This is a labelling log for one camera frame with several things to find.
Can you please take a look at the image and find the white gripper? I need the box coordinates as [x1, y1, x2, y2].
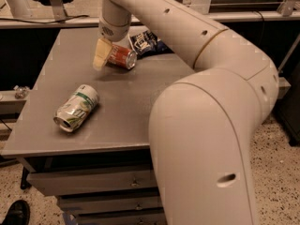
[93, 0, 131, 70]

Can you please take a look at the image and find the red coke can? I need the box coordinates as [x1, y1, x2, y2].
[109, 45, 137, 69]

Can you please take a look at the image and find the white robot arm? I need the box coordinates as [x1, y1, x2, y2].
[100, 0, 278, 225]

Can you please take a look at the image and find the green white soda can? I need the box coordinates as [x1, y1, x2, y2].
[53, 84, 99, 132]

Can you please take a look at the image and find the blue chip bag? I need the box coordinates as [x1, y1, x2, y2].
[129, 30, 173, 58]

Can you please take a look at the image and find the grey drawer cabinet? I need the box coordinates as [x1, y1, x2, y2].
[3, 28, 192, 225]

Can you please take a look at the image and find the small shiny metal fitting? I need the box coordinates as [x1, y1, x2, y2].
[14, 85, 30, 99]

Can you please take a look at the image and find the white pipe top left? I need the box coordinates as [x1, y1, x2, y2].
[5, 0, 33, 18]

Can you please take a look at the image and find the top grey drawer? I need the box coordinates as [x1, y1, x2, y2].
[27, 167, 157, 196]

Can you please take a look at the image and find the grey drawer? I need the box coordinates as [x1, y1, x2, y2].
[76, 210, 166, 225]
[58, 194, 162, 215]
[27, 167, 157, 196]

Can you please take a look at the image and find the middle grey drawer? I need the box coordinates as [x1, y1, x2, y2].
[58, 194, 162, 215]

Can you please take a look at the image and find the bottom grey drawer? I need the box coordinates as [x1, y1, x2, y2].
[76, 210, 166, 225]

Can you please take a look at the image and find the black shoe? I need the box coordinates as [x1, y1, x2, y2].
[1, 200, 30, 225]

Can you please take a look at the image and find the metal guard rail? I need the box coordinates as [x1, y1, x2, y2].
[0, 10, 300, 29]

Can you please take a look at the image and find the black cable on rail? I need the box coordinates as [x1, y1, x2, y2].
[0, 14, 90, 25]

